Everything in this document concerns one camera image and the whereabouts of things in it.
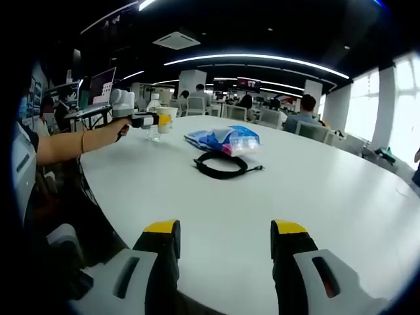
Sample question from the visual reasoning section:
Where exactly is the blue tissue packet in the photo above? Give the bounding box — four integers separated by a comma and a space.
182, 125, 263, 157

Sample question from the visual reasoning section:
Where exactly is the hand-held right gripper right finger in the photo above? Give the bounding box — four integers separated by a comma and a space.
270, 219, 391, 315

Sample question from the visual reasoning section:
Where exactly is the wall screen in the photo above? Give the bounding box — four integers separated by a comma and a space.
238, 77, 263, 93

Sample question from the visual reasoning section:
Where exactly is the white chest-worn device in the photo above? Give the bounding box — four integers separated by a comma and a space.
13, 129, 37, 216

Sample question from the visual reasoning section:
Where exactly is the teal bag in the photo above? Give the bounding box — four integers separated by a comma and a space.
373, 146, 397, 164

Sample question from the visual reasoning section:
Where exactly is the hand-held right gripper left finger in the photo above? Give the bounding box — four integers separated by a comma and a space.
68, 219, 182, 315

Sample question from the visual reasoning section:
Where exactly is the ceiling air conditioner unit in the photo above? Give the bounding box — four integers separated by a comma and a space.
152, 31, 201, 51

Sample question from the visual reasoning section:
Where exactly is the open laptop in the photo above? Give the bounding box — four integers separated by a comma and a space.
64, 67, 117, 119

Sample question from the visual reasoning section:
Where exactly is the person's left hand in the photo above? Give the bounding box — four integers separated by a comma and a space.
113, 117, 133, 143

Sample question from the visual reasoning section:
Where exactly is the grey chair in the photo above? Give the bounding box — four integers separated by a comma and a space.
47, 222, 85, 265

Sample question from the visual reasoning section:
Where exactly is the white table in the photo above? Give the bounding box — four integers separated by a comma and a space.
80, 114, 420, 315

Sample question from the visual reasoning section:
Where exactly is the paper cup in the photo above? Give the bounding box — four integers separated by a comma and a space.
156, 106, 179, 135

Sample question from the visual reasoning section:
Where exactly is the curved ceiling light strip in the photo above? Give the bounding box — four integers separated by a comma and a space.
163, 54, 350, 79

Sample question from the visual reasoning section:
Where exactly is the clear plastic bottle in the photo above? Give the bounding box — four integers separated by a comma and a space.
146, 93, 164, 142

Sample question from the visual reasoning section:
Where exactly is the black cable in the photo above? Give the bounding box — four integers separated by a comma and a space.
192, 150, 266, 180

